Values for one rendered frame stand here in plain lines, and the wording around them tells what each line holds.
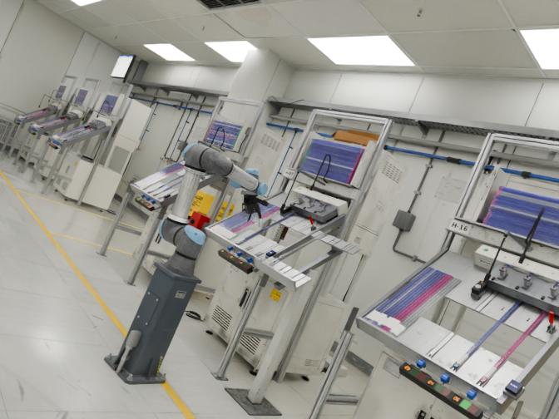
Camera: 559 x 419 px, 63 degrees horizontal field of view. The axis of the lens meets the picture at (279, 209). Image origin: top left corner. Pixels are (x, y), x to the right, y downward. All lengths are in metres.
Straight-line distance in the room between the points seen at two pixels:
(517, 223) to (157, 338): 1.84
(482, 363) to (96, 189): 6.05
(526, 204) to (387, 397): 1.16
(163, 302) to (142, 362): 0.31
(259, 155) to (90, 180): 3.39
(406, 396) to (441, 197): 2.43
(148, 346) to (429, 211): 2.95
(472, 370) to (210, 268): 2.86
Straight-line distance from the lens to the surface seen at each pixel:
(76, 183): 7.08
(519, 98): 4.60
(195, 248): 2.32
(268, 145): 4.35
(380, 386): 2.49
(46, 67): 11.03
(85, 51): 11.22
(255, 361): 3.07
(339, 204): 3.05
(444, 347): 2.08
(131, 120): 7.17
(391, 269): 4.49
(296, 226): 3.03
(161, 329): 2.39
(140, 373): 2.47
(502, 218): 2.51
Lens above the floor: 1.01
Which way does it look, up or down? 1 degrees up
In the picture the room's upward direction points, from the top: 24 degrees clockwise
